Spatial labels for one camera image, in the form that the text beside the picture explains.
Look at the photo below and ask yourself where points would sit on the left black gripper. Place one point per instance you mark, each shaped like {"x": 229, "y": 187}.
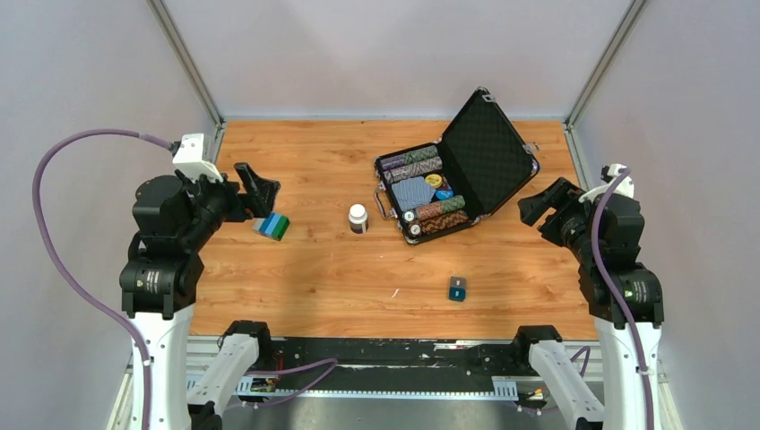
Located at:
{"x": 257, "y": 202}

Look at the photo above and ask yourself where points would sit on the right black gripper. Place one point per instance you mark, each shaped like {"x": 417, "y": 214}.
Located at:
{"x": 561, "y": 193}

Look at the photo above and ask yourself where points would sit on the white pill bottle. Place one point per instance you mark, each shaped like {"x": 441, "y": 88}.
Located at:
{"x": 358, "y": 218}

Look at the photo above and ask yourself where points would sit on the teal pill organizer box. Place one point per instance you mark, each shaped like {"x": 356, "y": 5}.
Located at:
{"x": 457, "y": 291}

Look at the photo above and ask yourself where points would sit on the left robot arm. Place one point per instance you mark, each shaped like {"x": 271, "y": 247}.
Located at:
{"x": 176, "y": 217}

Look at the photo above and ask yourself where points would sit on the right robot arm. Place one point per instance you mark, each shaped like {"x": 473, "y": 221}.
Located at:
{"x": 602, "y": 228}

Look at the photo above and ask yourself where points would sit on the blue green toy block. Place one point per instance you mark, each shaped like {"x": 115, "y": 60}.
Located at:
{"x": 273, "y": 227}

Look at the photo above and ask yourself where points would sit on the brown poker chip row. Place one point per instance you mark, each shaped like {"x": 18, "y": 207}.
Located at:
{"x": 439, "y": 223}

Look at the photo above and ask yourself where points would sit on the red green chip row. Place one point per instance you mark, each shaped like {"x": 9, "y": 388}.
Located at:
{"x": 435, "y": 209}

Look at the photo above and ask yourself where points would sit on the blue dealer chip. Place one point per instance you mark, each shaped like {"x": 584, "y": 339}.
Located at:
{"x": 444, "y": 194}

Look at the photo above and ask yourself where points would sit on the yellow dealer chip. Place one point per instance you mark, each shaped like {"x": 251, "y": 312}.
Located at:
{"x": 434, "y": 180}

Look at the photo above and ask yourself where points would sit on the black poker chip case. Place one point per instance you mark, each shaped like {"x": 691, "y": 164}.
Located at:
{"x": 484, "y": 159}

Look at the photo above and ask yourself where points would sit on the purple brown chip row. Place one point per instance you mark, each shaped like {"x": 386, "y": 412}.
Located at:
{"x": 419, "y": 168}

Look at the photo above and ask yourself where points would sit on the purple green chip row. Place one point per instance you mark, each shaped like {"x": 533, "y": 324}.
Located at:
{"x": 409, "y": 157}

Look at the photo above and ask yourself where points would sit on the blue playing card deck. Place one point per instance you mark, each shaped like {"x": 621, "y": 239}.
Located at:
{"x": 413, "y": 192}

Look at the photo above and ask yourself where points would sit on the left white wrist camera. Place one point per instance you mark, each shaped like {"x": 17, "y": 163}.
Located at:
{"x": 190, "y": 159}

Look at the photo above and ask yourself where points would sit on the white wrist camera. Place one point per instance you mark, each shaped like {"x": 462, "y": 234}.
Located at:
{"x": 616, "y": 180}
{"x": 190, "y": 159}

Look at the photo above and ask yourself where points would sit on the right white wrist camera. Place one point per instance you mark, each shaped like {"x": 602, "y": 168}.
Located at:
{"x": 616, "y": 180}

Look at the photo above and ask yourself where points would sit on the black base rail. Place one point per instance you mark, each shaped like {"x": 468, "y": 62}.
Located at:
{"x": 389, "y": 366}

